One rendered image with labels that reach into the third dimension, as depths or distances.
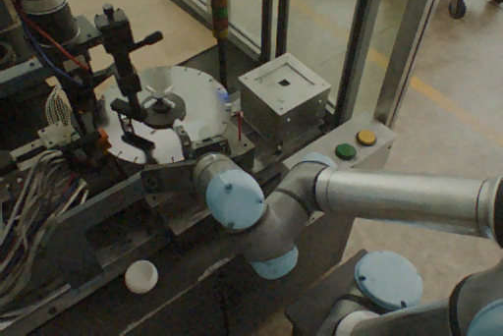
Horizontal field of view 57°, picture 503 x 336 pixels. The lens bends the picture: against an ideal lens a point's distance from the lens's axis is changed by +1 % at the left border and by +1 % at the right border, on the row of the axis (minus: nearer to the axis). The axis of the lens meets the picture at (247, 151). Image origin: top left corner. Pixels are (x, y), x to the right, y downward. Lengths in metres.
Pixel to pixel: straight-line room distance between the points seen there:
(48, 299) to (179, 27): 1.02
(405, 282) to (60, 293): 0.72
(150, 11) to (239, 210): 1.29
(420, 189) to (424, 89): 2.11
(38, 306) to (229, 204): 0.62
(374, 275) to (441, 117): 1.82
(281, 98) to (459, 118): 1.56
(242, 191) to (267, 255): 0.12
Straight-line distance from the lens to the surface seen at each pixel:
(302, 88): 1.25
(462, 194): 0.61
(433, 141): 2.47
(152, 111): 1.11
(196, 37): 1.67
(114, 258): 1.13
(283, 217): 0.71
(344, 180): 0.70
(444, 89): 2.77
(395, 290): 0.86
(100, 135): 1.07
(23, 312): 1.15
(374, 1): 1.06
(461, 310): 0.53
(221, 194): 0.62
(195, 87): 1.17
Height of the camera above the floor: 1.73
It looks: 50 degrees down
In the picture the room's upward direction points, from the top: straight up
